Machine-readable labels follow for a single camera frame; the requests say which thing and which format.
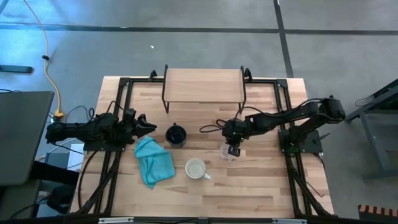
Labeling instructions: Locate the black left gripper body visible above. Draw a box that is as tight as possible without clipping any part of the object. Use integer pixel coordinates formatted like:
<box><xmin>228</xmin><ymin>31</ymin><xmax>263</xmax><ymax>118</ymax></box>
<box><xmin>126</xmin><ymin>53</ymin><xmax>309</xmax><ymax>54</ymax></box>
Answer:
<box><xmin>115</xmin><ymin>119</ymin><xmax>140</xmax><ymax>143</ymax></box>

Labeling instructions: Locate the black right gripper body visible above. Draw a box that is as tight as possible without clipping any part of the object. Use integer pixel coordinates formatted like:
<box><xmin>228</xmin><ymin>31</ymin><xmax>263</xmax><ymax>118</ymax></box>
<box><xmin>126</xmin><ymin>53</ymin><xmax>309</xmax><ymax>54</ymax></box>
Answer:
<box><xmin>221</xmin><ymin>118</ymin><xmax>249</xmax><ymax>146</ymax></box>

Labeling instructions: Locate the clear glass cup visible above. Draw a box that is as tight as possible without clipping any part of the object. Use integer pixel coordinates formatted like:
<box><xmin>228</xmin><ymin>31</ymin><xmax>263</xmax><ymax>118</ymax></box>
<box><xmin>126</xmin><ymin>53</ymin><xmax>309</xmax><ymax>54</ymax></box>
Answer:
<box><xmin>220</xmin><ymin>142</ymin><xmax>238</xmax><ymax>163</ymax></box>

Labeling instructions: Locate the dark blue mug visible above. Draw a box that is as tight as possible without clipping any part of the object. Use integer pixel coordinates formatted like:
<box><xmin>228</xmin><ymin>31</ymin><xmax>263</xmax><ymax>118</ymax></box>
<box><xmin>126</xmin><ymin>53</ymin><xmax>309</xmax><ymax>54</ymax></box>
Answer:
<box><xmin>165</xmin><ymin>123</ymin><xmax>188</xmax><ymax>149</ymax></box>

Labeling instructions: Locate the white mug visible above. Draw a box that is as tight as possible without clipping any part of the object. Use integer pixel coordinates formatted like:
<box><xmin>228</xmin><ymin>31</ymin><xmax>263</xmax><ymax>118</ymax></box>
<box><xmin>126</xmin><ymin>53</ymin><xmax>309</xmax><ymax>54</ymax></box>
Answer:
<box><xmin>185</xmin><ymin>157</ymin><xmax>212</xmax><ymax>181</ymax></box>

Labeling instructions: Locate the wooden shelf with black legs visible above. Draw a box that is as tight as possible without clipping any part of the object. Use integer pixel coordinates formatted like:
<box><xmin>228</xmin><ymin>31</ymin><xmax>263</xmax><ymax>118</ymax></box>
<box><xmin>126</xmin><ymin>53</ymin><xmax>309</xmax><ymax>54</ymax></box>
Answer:
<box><xmin>161</xmin><ymin>64</ymin><xmax>248</xmax><ymax>114</ymax></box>

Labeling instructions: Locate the teal cloth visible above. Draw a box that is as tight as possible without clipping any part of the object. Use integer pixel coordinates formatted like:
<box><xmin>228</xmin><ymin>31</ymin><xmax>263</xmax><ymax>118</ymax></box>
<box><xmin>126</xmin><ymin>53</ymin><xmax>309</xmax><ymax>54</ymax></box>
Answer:
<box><xmin>134</xmin><ymin>135</ymin><xmax>177</xmax><ymax>190</ymax></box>

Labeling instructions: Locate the white box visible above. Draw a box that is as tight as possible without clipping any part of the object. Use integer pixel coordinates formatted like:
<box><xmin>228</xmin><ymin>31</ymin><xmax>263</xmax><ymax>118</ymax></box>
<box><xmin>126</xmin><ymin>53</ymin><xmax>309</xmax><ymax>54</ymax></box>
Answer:
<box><xmin>67</xmin><ymin>142</ymin><xmax>85</xmax><ymax>172</ymax></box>

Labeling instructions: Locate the black rounded floor object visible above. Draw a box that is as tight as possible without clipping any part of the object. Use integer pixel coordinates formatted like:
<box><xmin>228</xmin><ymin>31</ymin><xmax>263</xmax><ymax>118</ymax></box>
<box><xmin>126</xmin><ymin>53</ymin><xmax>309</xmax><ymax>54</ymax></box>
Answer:
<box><xmin>46</xmin><ymin>185</ymin><xmax>76</xmax><ymax>215</ymax></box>

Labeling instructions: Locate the grey desk top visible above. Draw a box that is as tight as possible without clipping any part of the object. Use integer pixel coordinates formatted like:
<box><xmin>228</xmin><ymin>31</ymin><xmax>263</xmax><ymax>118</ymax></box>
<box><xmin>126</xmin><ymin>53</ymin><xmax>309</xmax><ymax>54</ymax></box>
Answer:
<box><xmin>0</xmin><ymin>90</ymin><xmax>55</xmax><ymax>187</ymax></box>

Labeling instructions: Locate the black flat floor bar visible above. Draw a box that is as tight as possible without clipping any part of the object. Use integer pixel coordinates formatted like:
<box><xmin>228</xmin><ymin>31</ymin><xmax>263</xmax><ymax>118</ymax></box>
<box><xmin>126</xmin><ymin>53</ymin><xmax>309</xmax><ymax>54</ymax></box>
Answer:
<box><xmin>0</xmin><ymin>64</ymin><xmax>34</xmax><ymax>74</ymax></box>

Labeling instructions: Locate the grey chair seat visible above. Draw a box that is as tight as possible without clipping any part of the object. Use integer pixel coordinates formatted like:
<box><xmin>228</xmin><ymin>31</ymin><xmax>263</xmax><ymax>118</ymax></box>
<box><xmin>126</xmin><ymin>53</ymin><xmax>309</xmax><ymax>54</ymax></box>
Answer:
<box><xmin>0</xmin><ymin>179</ymin><xmax>43</xmax><ymax>220</ymax></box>

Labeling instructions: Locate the orange black striped box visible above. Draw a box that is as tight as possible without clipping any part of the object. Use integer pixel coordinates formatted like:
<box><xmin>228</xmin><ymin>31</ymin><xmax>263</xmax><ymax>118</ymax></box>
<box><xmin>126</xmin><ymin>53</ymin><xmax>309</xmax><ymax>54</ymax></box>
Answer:
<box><xmin>358</xmin><ymin>204</ymin><xmax>398</xmax><ymax>222</ymax></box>

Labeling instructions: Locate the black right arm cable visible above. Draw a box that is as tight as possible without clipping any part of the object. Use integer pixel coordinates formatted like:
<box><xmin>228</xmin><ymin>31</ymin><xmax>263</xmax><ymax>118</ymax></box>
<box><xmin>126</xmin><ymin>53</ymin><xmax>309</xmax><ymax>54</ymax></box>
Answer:
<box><xmin>199</xmin><ymin>105</ymin><xmax>259</xmax><ymax>134</ymax></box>

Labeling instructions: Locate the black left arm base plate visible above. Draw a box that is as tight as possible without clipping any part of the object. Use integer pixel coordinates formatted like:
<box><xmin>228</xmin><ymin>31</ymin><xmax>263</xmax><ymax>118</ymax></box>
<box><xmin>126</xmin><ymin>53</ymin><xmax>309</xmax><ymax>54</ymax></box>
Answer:
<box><xmin>83</xmin><ymin>140</ymin><xmax>126</xmax><ymax>152</ymax></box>

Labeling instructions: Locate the black aluminium table frame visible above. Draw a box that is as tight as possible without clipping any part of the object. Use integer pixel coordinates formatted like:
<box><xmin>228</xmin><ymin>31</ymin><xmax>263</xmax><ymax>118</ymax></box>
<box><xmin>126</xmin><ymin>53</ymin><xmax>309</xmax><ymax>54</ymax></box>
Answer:
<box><xmin>70</xmin><ymin>68</ymin><xmax>335</xmax><ymax>218</ymax></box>

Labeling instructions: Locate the yellow power cable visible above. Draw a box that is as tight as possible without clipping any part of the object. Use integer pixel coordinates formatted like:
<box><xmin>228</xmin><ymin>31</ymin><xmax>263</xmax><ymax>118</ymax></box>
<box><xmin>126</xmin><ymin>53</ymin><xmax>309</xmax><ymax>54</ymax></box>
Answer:
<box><xmin>23</xmin><ymin>0</ymin><xmax>65</xmax><ymax>121</ymax></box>

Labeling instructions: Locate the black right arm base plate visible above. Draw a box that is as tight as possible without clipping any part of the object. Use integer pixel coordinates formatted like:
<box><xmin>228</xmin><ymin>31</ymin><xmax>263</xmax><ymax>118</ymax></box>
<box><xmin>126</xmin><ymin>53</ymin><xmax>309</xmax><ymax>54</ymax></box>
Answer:
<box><xmin>278</xmin><ymin>129</ymin><xmax>323</xmax><ymax>154</ymax></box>

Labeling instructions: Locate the silver metal bracket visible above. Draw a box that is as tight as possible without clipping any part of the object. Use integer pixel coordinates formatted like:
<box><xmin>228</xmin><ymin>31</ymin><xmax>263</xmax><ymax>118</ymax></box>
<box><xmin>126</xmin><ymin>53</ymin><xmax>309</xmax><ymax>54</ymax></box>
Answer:
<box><xmin>272</xmin><ymin>218</ymin><xmax>308</xmax><ymax>224</ymax></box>
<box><xmin>98</xmin><ymin>217</ymin><xmax>135</xmax><ymax>224</ymax></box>

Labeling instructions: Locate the grey metal desk frame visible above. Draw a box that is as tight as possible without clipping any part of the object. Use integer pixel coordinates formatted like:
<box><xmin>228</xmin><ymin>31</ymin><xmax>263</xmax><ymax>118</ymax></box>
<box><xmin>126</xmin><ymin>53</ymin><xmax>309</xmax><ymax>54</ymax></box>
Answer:
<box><xmin>344</xmin><ymin>77</ymin><xmax>398</xmax><ymax>181</ymax></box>

